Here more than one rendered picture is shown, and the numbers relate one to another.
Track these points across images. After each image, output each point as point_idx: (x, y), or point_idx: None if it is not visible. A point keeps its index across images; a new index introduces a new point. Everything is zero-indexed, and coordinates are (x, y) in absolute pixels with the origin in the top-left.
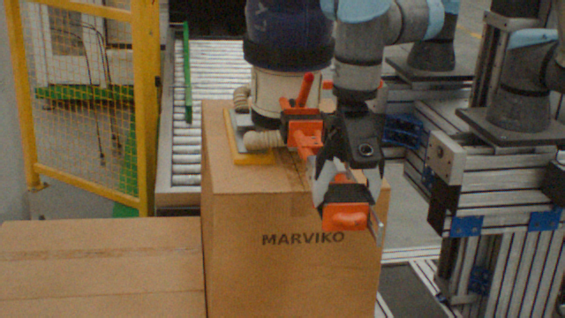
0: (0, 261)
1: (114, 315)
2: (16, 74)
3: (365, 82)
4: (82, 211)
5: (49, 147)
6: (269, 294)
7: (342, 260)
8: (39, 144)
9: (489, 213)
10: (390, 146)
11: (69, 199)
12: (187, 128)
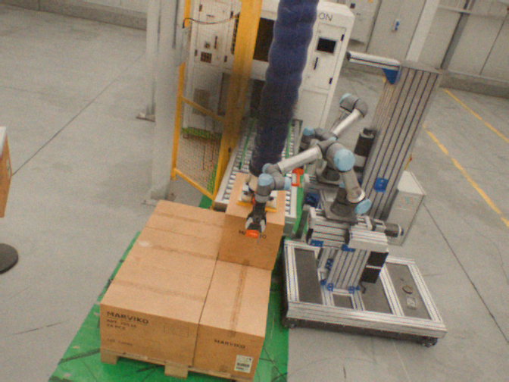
0: (157, 214)
1: (189, 243)
2: (174, 130)
3: (261, 200)
4: (189, 194)
5: (182, 158)
6: (238, 249)
7: (264, 244)
8: (178, 156)
9: (323, 240)
10: (307, 204)
11: (185, 187)
12: (238, 171)
